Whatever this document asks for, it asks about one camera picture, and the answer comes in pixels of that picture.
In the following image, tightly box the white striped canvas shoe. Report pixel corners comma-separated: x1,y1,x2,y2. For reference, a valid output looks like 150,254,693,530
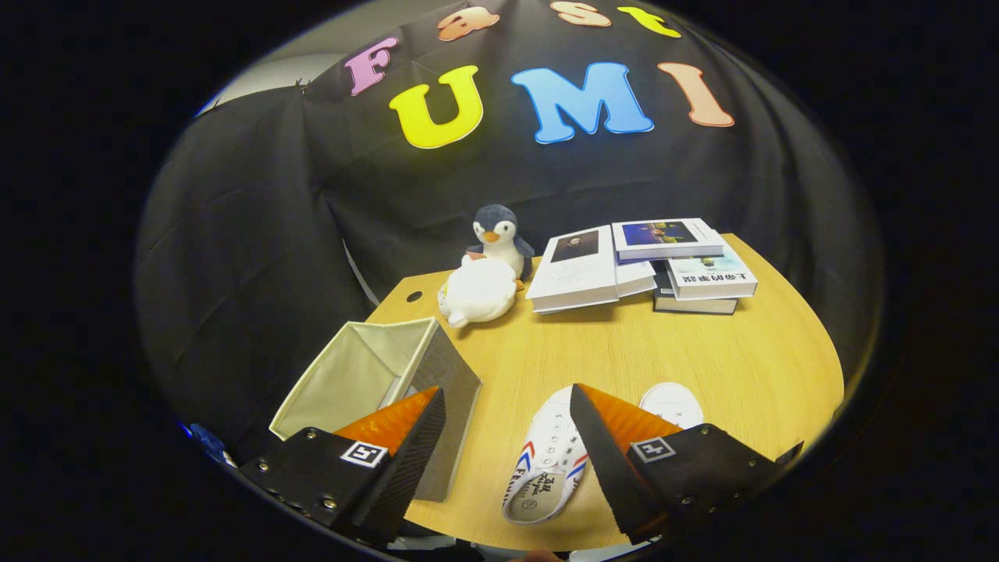
501,386,590,525
638,382,705,430

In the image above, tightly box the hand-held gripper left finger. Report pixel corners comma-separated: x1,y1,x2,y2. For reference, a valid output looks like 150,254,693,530
240,386,447,546

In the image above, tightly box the grey penguin plush toy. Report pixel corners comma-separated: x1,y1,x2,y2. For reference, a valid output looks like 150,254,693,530
466,204,536,291

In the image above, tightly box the dark grey book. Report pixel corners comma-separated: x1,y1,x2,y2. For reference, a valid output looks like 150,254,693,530
652,261,739,315

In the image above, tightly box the pale landscape cover book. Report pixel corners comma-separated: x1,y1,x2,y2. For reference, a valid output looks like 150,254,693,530
667,246,759,301

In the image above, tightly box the blue and white object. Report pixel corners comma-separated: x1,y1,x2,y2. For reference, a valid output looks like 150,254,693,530
181,421,235,468

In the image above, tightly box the blue picture cover book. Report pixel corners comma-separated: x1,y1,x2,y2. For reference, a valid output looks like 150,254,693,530
611,218,725,261

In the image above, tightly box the white plush toy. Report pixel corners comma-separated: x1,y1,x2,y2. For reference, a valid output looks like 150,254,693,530
437,254,519,329

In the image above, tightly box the grey fabric storage box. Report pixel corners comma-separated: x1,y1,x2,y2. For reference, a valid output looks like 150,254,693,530
269,316,483,503

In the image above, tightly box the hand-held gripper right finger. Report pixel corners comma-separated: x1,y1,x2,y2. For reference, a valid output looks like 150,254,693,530
569,382,783,546

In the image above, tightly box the white portrait cover book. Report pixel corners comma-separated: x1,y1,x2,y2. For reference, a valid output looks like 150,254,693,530
526,225,625,315

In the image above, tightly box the thin white book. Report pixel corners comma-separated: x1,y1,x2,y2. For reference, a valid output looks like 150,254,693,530
615,260,658,298

